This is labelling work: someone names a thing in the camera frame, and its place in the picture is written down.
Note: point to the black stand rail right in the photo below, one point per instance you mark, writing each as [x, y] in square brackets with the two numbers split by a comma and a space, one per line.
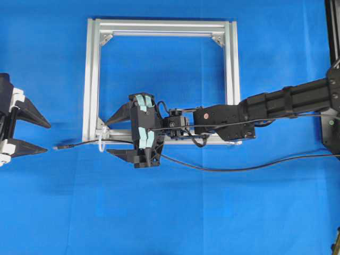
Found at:
[332, 16]

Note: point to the blue table cloth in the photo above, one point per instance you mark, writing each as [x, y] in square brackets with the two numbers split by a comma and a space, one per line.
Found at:
[283, 197]

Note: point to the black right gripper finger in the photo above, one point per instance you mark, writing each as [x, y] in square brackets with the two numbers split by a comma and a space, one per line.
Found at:
[121, 115]
[126, 155]

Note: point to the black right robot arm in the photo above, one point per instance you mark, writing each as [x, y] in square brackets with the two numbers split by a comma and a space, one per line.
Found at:
[230, 122]

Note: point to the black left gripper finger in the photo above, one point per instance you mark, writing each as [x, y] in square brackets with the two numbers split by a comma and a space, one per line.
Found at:
[28, 112]
[23, 148]

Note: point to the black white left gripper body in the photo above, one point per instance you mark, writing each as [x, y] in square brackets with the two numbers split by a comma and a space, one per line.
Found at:
[8, 149]

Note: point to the yellow black object corner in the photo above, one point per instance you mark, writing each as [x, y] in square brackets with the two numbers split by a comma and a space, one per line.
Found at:
[335, 247]

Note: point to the white zip tie loop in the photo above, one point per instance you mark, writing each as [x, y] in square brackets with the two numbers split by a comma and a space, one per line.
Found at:
[102, 137]

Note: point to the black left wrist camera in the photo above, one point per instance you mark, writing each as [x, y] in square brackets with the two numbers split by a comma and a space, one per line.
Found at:
[6, 92]

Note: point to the square aluminium extrusion frame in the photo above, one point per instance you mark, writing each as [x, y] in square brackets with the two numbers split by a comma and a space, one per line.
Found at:
[101, 31]

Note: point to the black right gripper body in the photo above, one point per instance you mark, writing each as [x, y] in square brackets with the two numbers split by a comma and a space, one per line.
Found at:
[145, 124]

